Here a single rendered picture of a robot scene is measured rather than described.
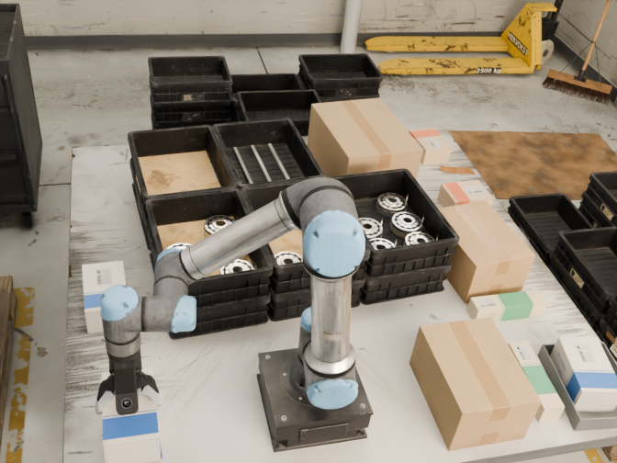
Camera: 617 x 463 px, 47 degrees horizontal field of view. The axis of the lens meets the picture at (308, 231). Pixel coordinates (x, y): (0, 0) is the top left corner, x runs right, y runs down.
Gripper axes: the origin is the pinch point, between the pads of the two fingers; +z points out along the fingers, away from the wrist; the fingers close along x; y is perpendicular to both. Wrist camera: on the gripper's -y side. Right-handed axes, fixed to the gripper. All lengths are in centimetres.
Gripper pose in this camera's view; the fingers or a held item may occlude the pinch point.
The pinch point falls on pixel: (129, 411)
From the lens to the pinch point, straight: 173.8
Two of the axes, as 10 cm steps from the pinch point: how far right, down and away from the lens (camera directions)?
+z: -0.9, 7.8, 6.2
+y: -2.3, -6.2, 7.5
